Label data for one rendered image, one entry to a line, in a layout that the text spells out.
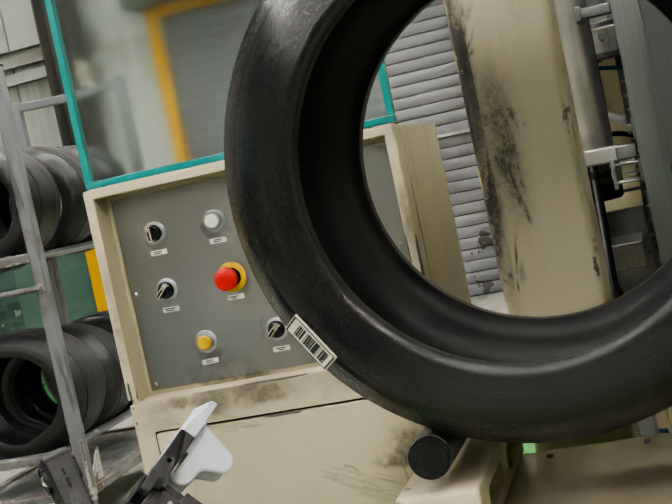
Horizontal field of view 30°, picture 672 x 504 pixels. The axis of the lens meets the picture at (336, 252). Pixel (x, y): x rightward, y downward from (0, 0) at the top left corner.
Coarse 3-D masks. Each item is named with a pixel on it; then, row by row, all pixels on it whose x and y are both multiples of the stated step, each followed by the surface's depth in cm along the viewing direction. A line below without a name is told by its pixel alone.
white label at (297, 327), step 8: (296, 320) 126; (288, 328) 128; (296, 328) 127; (304, 328) 126; (296, 336) 128; (304, 336) 127; (312, 336) 126; (304, 344) 128; (312, 344) 127; (320, 344) 125; (312, 352) 128; (320, 352) 126; (328, 352) 125; (320, 360) 128; (328, 360) 126
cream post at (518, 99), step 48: (480, 0) 158; (528, 0) 156; (480, 48) 158; (528, 48) 157; (480, 96) 159; (528, 96) 157; (480, 144) 159; (528, 144) 158; (576, 144) 157; (528, 192) 159; (576, 192) 157; (528, 240) 159; (576, 240) 158; (528, 288) 160; (576, 288) 158; (624, 432) 159
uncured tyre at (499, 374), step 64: (320, 0) 121; (384, 0) 148; (256, 64) 124; (320, 64) 149; (256, 128) 124; (320, 128) 151; (256, 192) 125; (320, 192) 151; (256, 256) 127; (320, 256) 124; (384, 256) 151; (320, 320) 124; (384, 320) 125; (448, 320) 150; (512, 320) 148; (576, 320) 147; (640, 320) 144; (384, 384) 124; (448, 384) 122; (512, 384) 120; (576, 384) 119; (640, 384) 118
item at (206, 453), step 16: (192, 416) 118; (208, 416) 118; (192, 432) 116; (208, 432) 118; (192, 448) 117; (208, 448) 117; (224, 448) 118; (192, 464) 116; (208, 464) 116; (224, 464) 117; (176, 480) 115; (192, 480) 116
